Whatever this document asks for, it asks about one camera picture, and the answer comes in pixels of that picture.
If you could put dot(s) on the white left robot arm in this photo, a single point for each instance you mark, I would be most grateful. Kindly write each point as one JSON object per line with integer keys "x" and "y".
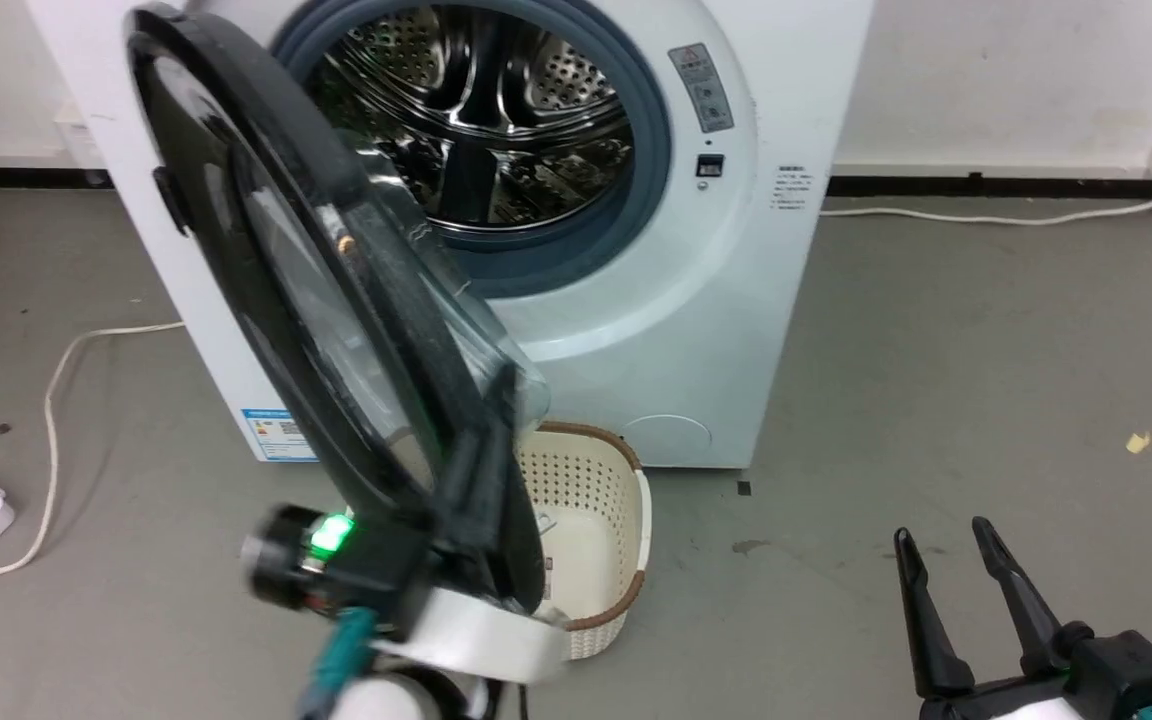
{"x": 391, "y": 700}

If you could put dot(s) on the blue energy label sticker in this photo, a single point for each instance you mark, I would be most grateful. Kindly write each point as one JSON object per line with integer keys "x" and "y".
{"x": 278, "y": 436}

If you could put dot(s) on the white front-load washing machine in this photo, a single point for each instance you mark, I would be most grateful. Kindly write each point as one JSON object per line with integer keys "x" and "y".
{"x": 716, "y": 330}

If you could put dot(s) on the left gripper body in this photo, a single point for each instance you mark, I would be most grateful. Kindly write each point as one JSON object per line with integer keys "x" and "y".
{"x": 476, "y": 635}

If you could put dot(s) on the steel perforated washer drum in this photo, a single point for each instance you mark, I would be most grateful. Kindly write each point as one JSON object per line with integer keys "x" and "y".
{"x": 496, "y": 110}

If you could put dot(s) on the white perforated laundry basket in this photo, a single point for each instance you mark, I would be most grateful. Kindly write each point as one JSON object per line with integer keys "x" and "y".
{"x": 591, "y": 520}

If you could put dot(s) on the grey warning sticker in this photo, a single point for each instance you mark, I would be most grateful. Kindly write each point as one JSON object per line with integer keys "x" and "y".
{"x": 701, "y": 88}

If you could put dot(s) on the grey rubber door gasket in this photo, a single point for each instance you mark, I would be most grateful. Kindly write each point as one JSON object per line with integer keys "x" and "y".
{"x": 651, "y": 190}

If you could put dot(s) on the black round washing machine door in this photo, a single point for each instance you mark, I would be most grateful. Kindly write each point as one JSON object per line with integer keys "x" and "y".
{"x": 266, "y": 250}

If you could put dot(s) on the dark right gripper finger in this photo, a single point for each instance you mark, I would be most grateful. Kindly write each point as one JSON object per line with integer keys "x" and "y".
{"x": 1021, "y": 600}
{"x": 926, "y": 620}

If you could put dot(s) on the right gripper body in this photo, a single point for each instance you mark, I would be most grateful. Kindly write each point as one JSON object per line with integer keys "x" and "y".
{"x": 1106, "y": 680}

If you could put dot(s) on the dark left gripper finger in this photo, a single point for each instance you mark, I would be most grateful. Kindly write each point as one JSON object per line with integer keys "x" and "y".
{"x": 464, "y": 510}
{"x": 521, "y": 500}

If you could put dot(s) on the small yellow paper scrap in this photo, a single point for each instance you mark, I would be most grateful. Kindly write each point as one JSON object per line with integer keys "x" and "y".
{"x": 1138, "y": 442}

